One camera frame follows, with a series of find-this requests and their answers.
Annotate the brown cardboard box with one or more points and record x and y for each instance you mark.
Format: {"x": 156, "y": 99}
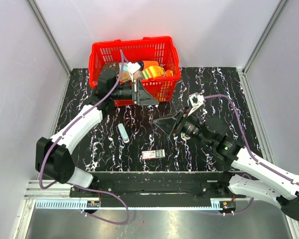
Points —
{"x": 125, "y": 77}

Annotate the orange snack packet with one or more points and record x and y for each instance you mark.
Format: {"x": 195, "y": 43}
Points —
{"x": 168, "y": 73}

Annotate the aluminium ruler rail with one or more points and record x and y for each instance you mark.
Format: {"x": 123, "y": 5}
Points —
{"x": 149, "y": 202}

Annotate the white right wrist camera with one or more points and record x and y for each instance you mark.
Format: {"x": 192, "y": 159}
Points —
{"x": 196, "y": 101}

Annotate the red plastic shopping basket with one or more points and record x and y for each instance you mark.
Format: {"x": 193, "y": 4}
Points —
{"x": 160, "y": 49}

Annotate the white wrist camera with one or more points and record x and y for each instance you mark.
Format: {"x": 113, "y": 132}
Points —
{"x": 196, "y": 101}
{"x": 132, "y": 68}

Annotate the brown round cookie pack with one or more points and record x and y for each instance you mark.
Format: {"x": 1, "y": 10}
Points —
{"x": 112, "y": 65}

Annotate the white silver staple remover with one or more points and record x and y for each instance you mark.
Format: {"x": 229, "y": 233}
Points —
{"x": 123, "y": 133}

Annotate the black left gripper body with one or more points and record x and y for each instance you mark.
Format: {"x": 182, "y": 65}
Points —
{"x": 134, "y": 88}

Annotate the red white staple box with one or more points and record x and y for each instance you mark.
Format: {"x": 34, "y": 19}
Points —
{"x": 153, "y": 154}

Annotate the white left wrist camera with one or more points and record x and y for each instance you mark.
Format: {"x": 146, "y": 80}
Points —
{"x": 132, "y": 68}

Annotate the orange blue cylinder can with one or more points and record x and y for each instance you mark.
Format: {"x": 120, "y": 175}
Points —
{"x": 147, "y": 63}

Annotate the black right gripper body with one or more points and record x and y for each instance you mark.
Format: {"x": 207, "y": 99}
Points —
{"x": 186, "y": 112}

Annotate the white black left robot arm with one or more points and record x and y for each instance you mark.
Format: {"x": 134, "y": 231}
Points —
{"x": 53, "y": 157}

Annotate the yellow green striped box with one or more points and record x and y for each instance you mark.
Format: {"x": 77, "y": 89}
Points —
{"x": 153, "y": 72}

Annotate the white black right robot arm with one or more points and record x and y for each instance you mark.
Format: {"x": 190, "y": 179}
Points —
{"x": 273, "y": 184}

